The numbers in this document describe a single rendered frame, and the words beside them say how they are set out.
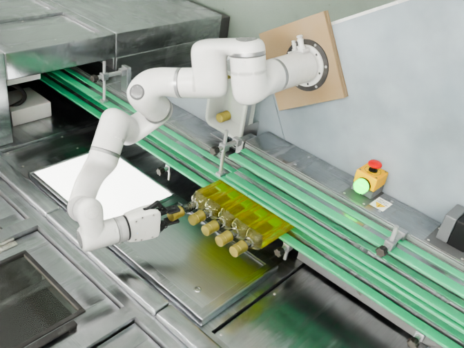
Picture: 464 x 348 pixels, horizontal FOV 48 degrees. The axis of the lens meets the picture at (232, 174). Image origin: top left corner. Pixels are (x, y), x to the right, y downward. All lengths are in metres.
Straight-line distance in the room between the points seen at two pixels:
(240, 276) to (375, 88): 0.68
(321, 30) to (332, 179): 0.44
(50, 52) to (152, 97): 0.81
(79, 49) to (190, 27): 0.62
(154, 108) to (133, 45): 0.96
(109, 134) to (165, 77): 0.22
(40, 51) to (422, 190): 1.46
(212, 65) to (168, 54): 1.18
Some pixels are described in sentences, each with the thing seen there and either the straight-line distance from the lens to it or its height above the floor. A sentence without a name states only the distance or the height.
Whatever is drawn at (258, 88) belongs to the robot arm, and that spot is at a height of 1.06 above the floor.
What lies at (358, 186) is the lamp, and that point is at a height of 0.85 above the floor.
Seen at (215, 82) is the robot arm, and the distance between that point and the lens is 1.41.
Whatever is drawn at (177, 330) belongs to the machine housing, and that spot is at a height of 1.39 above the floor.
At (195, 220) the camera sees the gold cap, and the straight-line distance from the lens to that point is 1.57.
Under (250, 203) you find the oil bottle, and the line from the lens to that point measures 1.65.
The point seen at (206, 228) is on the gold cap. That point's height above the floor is 1.16.
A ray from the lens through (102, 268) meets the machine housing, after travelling 1.63.
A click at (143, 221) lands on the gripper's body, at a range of 1.53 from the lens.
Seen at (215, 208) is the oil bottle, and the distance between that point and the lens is 1.61.
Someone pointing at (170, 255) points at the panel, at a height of 1.21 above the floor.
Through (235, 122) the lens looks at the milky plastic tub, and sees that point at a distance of 1.88.
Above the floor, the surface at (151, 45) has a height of 0.55.
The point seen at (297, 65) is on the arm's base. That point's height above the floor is 0.88.
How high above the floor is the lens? 2.08
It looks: 42 degrees down
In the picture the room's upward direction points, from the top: 116 degrees counter-clockwise
